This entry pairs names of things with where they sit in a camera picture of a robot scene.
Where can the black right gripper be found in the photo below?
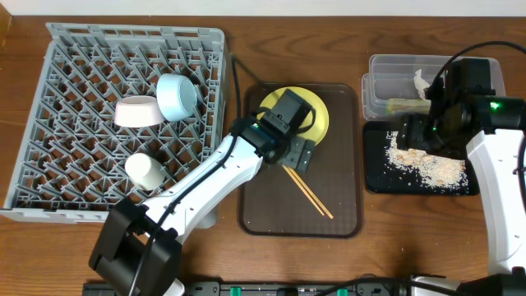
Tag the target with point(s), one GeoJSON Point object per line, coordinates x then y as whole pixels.
{"type": "Point", "coordinates": [411, 134]}

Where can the yellow green wrapper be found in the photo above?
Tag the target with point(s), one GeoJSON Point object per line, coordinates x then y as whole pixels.
{"type": "Point", "coordinates": [396, 107]}

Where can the black tray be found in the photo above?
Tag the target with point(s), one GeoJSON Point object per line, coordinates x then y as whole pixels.
{"type": "Point", "coordinates": [384, 177]}

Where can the brown serving tray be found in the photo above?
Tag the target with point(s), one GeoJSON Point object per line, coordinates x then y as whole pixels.
{"type": "Point", "coordinates": [272, 204]}

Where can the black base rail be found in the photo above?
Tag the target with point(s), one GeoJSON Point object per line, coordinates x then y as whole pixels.
{"type": "Point", "coordinates": [218, 289]}

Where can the white tissue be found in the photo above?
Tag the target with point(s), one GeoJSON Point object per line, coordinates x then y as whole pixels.
{"type": "Point", "coordinates": [420, 84]}

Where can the light blue bowl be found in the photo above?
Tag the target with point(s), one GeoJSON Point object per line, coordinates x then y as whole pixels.
{"type": "Point", "coordinates": [176, 96]}

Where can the rice pile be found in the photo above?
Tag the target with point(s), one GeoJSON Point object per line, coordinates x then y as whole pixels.
{"type": "Point", "coordinates": [430, 171]}

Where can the white cup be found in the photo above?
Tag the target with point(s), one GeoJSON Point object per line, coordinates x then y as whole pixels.
{"type": "Point", "coordinates": [144, 171]}

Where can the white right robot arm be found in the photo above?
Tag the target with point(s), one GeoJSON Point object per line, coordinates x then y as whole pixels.
{"type": "Point", "coordinates": [497, 156]}

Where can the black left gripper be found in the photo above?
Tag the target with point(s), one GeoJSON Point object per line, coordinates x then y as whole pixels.
{"type": "Point", "coordinates": [299, 152]}

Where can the clear plastic bin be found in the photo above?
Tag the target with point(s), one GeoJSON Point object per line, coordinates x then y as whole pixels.
{"type": "Point", "coordinates": [390, 76]}

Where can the pink bowl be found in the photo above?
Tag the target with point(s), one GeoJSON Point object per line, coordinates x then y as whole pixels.
{"type": "Point", "coordinates": [138, 111]}

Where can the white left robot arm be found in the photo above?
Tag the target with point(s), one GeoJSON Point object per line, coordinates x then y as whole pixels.
{"type": "Point", "coordinates": [139, 249]}

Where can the grey dishwasher rack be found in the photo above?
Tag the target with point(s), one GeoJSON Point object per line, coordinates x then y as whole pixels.
{"type": "Point", "coordinates": [70, 167]}

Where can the wooden chopstick right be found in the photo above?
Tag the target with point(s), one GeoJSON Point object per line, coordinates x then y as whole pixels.
{"type": "Point", "coordinates": [315, 197]}

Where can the yellow plate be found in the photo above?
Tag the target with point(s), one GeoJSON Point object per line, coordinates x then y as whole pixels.
{"type": "Point", "coordinates": [320, 127]}

